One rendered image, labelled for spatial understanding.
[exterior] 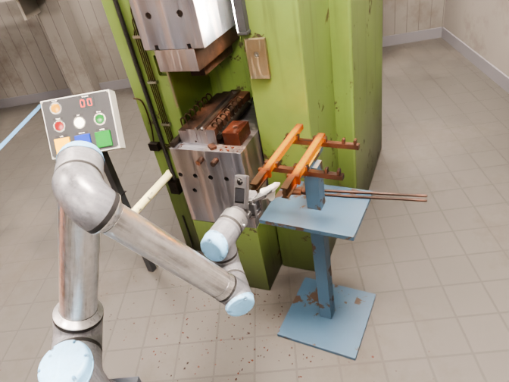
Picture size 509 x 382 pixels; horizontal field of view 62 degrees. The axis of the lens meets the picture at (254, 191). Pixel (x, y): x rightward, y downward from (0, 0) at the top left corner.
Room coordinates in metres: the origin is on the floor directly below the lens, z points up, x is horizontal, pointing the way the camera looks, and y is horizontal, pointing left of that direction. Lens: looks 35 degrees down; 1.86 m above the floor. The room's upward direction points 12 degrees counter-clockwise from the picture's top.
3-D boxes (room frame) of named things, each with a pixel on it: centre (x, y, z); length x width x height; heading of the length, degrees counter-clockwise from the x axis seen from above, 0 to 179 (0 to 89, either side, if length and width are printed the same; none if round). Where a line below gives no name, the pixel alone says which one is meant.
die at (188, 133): (2.01, 0.11, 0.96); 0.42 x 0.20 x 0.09; 151
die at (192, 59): (2.01, 0.11, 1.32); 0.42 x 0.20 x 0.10; 151
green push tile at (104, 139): (1.89, 0.65, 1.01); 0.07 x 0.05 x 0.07; 86
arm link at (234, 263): (1.02, 0.14, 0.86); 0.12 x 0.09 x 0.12; 9
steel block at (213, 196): (1.99, 0.06, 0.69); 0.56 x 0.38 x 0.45; 151
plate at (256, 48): (1.78, -0.13, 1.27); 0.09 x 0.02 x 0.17; 61
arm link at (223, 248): (1.04, 0.13, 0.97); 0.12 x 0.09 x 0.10; 147
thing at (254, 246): (1.99, 0.06, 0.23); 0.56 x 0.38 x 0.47; 151
